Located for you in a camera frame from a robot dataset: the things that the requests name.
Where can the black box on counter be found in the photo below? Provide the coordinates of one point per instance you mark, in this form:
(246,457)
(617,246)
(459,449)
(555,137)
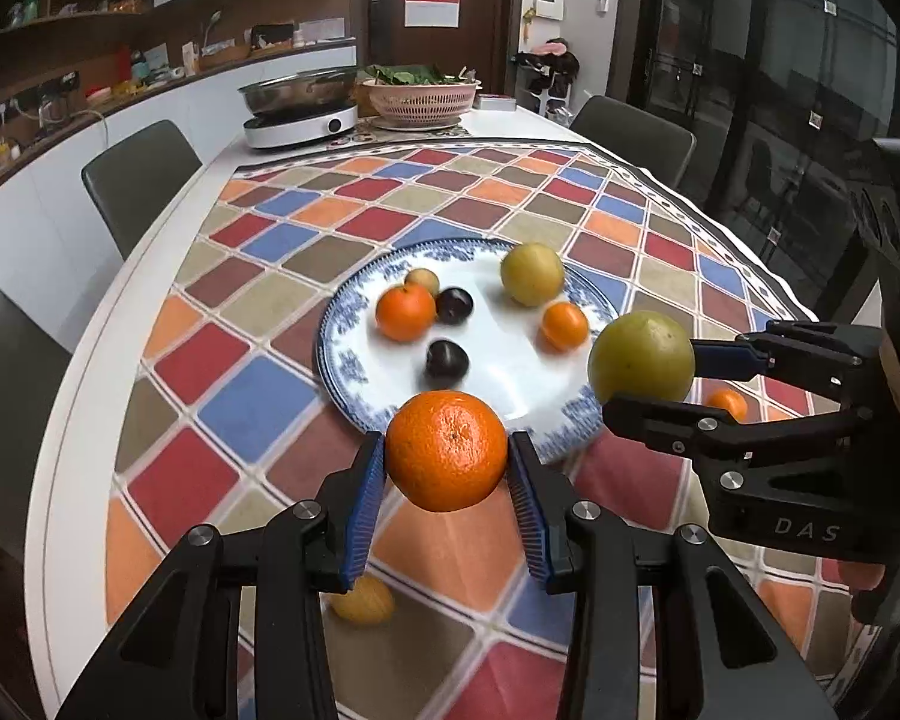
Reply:
(274,35)

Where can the small orange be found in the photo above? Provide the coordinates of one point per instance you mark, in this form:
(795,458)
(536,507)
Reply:
(565,326)
(727,403)

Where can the colourful checkered tablecloth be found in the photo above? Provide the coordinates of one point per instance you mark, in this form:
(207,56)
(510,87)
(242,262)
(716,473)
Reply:
(255,405)

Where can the pink plastic basket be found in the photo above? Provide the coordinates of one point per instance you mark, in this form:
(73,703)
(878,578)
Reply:
(420,101)

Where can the dark brown door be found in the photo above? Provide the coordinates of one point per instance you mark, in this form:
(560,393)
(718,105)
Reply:
(487,0)

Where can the white wall intercom panel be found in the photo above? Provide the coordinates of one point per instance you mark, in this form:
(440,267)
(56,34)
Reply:
(546,4)

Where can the blue patterned white plate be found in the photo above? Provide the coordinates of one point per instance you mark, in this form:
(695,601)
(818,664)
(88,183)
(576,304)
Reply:
(495,371)

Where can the green leafy vegetables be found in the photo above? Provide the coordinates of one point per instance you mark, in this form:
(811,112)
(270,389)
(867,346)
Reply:
(409,75)

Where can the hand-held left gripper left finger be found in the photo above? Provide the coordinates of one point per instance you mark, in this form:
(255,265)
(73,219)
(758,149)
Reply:
(364,510)

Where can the dark purple plum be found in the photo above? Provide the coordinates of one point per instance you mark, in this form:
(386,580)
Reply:
(447,360)
(454,305)

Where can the grey dining chair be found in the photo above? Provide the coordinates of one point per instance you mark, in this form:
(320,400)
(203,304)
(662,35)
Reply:
(139,180)
(7,405)
(634,139)

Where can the yellow-green pear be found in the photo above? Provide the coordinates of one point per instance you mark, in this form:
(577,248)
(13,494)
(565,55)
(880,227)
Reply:
(640,358)
(532,274)

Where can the person's right hand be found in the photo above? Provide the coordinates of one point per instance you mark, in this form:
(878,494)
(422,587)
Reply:
(866,585)

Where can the small grey box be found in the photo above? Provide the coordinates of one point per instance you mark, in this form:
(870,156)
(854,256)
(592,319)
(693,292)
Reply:
(499,100)

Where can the small yellow bottle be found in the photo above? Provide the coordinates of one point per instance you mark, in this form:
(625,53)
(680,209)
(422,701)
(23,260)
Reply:
(1,150)

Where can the white lower cabinets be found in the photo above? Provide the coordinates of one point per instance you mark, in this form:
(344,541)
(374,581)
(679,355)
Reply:
(45,195)

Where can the white induction cooker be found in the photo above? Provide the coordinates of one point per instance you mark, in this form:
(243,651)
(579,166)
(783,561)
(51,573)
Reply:
(300,129)

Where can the stainless steel pot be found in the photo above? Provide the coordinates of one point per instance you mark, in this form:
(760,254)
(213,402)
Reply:
(296,88)

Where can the black framed glass doors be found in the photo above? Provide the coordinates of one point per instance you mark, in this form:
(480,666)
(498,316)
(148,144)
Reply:
(757,52)

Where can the shoe rack with clothes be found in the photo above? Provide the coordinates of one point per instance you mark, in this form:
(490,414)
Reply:
(547,75)

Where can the small tan round fruit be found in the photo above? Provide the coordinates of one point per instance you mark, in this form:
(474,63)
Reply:
(422,280)
(364,600)

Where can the large orange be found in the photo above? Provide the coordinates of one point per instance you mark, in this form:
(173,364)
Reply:
(448,450)
(405,313)

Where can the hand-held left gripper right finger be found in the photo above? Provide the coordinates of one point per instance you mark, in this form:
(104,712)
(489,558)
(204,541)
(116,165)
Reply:
(529,510)

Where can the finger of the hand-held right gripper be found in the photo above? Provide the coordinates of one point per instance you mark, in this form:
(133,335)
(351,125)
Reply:
(787,352)
(690,427)

